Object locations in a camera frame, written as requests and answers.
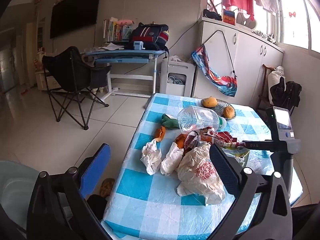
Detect green white carton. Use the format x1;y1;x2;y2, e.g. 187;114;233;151
222;147;250;168

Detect black television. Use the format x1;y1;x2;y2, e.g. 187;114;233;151
49;0;103;39

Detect white low cabinet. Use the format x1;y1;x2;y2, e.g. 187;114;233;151
35;70;62;90

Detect black folding chair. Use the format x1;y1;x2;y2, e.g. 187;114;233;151
41;46;112;130

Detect yellow mango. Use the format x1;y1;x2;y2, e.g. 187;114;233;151
202;95;218;108

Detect white papers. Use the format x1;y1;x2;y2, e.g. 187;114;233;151
100;43;125;51

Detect black cloth bag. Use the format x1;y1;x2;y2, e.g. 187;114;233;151
271;77;302;108

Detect clear plastic bottle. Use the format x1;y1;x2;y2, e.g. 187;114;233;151
177;106;227;133

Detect person's dark clothing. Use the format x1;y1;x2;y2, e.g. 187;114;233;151
291;204;320;240

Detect brown slipper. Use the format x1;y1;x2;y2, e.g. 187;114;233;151
99;178;116;198

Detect white sack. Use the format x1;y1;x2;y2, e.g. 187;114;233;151
268;66;285;100

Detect blue checked tablecloth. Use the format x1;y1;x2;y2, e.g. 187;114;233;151
100;93;304;240

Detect dark striped backpack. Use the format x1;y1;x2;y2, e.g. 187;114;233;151
128;22;170;52

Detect wooden chair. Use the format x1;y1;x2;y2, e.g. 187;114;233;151
257;64;278;110

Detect black strap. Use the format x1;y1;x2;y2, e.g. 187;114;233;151
201;29;237;78

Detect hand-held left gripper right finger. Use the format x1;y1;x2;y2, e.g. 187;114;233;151
207;144;293;240

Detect small orange painting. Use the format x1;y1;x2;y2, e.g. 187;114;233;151
222;8;236;25

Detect large orange bread piece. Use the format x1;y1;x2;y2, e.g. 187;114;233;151
174;134;188;150

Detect large white bag red print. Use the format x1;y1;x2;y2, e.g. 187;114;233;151
177;141;226;206

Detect red white snack wrapper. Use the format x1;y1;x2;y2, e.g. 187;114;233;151
200;127;247;148

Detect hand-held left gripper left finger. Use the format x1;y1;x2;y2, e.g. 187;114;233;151
26;143;111;240

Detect glass bowl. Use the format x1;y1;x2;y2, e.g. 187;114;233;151
201;98;237;119

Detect row of books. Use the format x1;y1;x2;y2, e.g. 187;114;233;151
103;17;133;43

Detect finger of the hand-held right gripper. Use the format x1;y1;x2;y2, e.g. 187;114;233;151
242;141;274;152

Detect round brown bun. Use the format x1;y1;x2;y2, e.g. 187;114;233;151
223;106;235;119

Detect red striped wrapper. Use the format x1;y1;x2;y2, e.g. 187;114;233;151
184;129;201;155

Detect small orange bread piece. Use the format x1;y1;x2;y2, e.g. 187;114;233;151
154;126;167;142

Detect pale blue stool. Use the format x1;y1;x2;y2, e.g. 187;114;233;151
0;160;40;233

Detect blue study desk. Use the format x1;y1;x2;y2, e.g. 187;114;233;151
84;49;167;98

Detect green plush toy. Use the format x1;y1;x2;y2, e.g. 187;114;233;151
160;114;181;130

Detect colourful printed cloth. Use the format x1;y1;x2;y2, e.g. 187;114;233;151
191;44;238;98

